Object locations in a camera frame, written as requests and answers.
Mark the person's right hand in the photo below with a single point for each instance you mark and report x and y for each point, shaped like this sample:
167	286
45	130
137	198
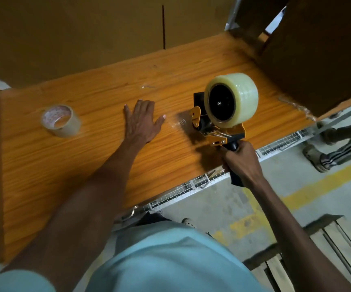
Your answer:
244	164

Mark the person's left hand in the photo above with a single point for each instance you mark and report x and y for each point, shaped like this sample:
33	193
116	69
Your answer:
140	124

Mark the person's left little finger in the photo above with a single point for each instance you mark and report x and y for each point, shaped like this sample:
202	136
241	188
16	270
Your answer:
128	112

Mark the person's right fingers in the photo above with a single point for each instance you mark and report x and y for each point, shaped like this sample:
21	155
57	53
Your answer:
231	159

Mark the person's left thumb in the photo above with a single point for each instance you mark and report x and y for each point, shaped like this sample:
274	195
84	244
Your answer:
161	121

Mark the yellow black tape dispenser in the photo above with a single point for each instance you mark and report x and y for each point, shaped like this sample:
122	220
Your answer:
222	137

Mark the person's right forearm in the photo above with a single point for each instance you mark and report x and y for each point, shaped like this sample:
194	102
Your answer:
297	237

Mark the person's left forearm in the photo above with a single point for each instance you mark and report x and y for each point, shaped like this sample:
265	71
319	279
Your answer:
81	206

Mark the clear tape strip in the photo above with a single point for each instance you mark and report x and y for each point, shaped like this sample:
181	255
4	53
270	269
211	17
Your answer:
180	121

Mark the small clear tape roll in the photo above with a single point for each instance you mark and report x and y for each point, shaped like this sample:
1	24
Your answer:
67	126

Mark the large clear tape roll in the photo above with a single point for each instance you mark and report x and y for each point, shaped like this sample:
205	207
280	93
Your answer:
246	94

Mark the person's grey shoe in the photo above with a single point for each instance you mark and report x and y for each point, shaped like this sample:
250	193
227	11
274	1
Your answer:
188	223

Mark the large brown cardboard box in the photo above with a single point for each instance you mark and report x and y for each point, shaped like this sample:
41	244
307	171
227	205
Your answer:
72	36

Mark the person's dark trousers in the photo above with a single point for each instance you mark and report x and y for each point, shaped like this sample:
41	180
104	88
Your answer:
152	218

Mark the light blue shirt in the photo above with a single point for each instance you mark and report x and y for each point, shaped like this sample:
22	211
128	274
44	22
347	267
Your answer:
169	261

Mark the wooden pallet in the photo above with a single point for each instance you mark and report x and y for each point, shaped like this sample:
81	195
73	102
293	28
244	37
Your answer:
330	255

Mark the dark brown cardboard box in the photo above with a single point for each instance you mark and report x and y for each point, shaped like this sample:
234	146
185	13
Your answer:
321	48

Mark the white metal table frame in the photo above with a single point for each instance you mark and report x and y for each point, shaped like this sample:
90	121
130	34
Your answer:
231	18

